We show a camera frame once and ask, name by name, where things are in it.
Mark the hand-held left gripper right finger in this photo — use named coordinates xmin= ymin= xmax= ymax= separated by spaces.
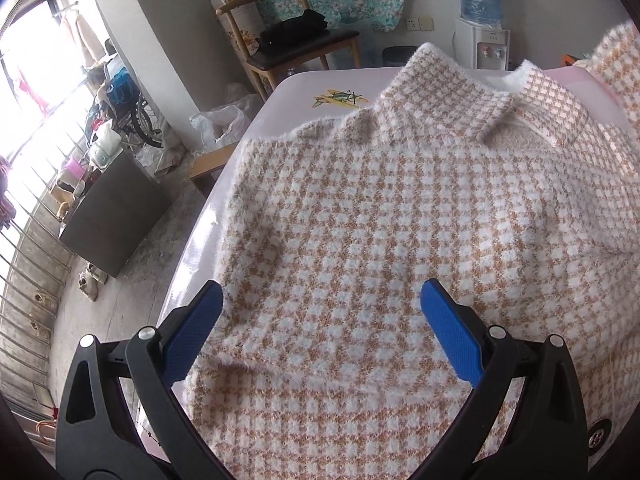
xmin=420 ymin=278 xmax=590 ymax=480

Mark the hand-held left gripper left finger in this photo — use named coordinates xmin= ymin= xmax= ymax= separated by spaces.
xmin=55 ymin=280 xmax=236 ymax=480

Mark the orange white checked knit sweater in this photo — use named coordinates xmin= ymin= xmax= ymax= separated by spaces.
xmin=182 ymin=22 xmax=640 ymax=480

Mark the pair of shoes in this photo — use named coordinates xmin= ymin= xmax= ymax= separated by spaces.
xmin=79 ymin=262 xmax=108 ymax=302

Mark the dark cabinet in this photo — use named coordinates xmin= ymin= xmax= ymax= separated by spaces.
xmin=59 ymin=150 xmax=173 ymax=278

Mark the cardboard box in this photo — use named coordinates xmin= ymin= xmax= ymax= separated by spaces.
xmin=190 ymin=142 xmax=240 ymax=196

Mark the metal window railing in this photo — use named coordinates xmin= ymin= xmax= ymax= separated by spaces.
xmin=0 ymin=125 xmax=96 ymax=411

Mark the white plastic bag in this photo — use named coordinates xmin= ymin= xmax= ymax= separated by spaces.
xmin=190 ymin=102 xmax=251 ymax=153

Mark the bicycle wheel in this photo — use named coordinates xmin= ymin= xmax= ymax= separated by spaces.
xmin=85 ymin=40 xmax=168 ymax=148

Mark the pink printed mat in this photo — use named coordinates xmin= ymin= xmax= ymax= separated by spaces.
xmin=132 ymin=65 xmax=631 ymax=480

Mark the black rice cooker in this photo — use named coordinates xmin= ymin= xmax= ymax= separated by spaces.
xmin=382 ymin=46 xmax=417 ymax=68

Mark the wooden chair with dark seat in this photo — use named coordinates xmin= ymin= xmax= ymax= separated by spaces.
xmin=216 ymin=0 xmax=361 ymax=103

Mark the cream printed box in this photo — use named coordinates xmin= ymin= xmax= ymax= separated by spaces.
xmin=222 ymin=0 xmax=263 ymax=56

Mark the black bag on chair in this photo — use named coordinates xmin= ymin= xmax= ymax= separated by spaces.
xmin=258 ymin=9 xmax=329 ymax=50

